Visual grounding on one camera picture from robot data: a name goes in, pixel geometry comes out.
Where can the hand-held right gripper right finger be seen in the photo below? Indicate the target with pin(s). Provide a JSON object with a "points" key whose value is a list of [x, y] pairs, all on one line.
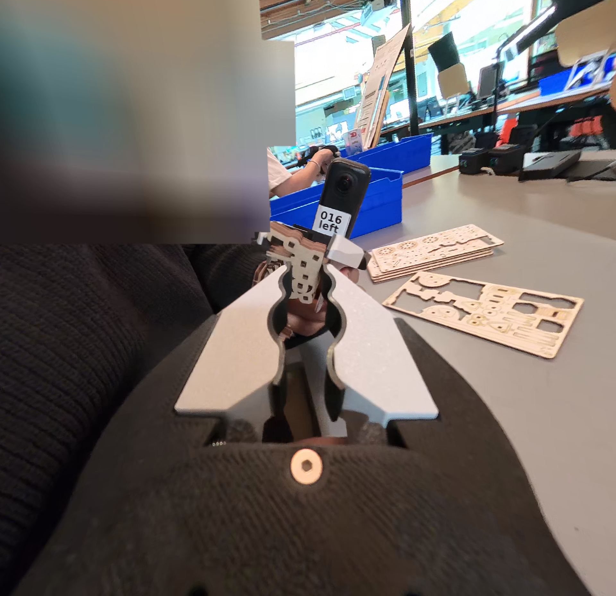
{"points": [[380, 365]]}

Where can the person's black sweater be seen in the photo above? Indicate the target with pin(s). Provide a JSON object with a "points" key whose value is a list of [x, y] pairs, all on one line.
{"points": [[72, 355]]}

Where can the person's left forearm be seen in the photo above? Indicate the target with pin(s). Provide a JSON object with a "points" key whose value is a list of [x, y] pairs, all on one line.
{"points": [[226, 274]]}

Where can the person's left hand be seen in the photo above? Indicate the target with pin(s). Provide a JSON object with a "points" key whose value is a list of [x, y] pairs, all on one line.
{"points": [[308, 324]]}

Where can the grey desk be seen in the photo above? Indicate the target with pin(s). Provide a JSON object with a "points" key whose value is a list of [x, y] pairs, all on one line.
{"points": [[529, 413]]}

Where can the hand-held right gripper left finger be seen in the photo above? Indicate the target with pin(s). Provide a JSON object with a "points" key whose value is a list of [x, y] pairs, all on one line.
{"points": [[231, 360]]}

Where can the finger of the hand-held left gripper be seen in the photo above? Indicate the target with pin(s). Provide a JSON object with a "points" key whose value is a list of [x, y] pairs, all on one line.
{"points": [[346, 252], [263, 239]]}

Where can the stack of wooden puzzle sheets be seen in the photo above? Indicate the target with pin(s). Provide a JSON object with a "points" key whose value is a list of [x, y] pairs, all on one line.
{"points": [[433, 254]]}

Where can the punched-out wooden puzzle sheet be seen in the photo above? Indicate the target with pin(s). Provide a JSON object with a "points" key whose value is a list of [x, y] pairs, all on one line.
{"points": [[409, 298]]}

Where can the small white box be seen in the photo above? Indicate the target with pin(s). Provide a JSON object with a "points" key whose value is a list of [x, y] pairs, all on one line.
{"points": [[353, 141]]}

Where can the black battery charger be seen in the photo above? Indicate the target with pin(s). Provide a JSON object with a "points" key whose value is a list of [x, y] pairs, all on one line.
{"points": [[507, 159], [474, 162]]}

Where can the blue plastic bin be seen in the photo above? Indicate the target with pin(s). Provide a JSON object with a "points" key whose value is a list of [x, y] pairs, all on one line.
{"points": [[404, 153], [375, 206]]}

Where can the long background table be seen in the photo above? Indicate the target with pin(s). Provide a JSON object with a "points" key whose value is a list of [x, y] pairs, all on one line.
{"points": [[529, 103]]}

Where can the flat black case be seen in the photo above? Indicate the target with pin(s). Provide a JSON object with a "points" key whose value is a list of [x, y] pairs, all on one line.
{"points": [[551, 165]]}

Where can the black pole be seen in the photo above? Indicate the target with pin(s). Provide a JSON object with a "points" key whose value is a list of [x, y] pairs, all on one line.
{"points": [[409, 57]]}

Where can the wooden puzzle model assembly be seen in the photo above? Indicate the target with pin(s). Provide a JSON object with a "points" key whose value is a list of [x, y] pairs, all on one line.
{"points": [[301, 269]]}

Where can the upturned black chair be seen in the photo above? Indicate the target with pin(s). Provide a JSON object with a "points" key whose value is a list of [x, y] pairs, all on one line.
{"points": [[447, 62]]}

